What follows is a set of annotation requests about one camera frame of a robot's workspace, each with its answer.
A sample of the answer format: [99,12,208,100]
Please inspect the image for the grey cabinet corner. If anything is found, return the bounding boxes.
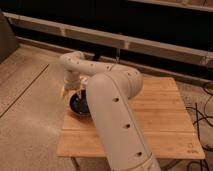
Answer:
[0,11,19,63]

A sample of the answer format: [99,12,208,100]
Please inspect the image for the wooden table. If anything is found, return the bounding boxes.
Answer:
[57,77,205,159]

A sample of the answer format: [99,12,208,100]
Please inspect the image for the black cables on floor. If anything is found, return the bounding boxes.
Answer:
[185,81,213,171]

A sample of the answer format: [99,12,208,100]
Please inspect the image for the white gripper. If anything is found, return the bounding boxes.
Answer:
[61,80,87,98]

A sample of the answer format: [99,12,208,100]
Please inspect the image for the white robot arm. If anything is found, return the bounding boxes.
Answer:
[60,51,161,171]

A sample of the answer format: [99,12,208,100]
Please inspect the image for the white shelf rail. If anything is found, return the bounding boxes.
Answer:
[3,12,213,65]

